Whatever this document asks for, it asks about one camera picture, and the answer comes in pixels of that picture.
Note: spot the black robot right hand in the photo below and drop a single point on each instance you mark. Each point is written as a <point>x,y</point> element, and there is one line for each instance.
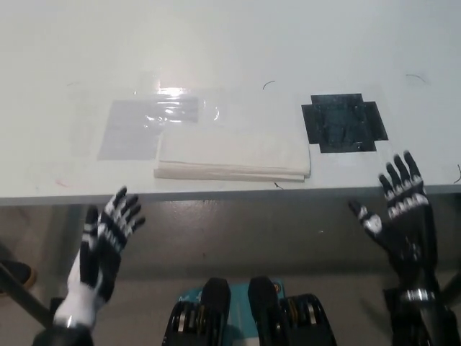
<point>410,230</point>

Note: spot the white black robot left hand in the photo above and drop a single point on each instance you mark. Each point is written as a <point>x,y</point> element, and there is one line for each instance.
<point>102,252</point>

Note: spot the white napkin stack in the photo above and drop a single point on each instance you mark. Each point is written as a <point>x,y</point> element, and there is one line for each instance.
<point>234,151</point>

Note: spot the black robot legs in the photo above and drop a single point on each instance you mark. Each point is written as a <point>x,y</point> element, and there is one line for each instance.
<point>259,317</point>

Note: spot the dark shoe with tan sole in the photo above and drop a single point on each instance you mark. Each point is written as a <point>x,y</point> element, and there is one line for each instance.
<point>19,275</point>

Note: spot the black tape patch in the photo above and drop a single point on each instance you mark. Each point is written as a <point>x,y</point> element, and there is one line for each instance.
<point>342,124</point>

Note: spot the clear plastic sheet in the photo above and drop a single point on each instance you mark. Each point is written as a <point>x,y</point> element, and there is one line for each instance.
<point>169,111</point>

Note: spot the black metal frame bar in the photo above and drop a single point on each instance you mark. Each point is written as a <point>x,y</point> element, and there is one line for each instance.
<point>29,301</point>

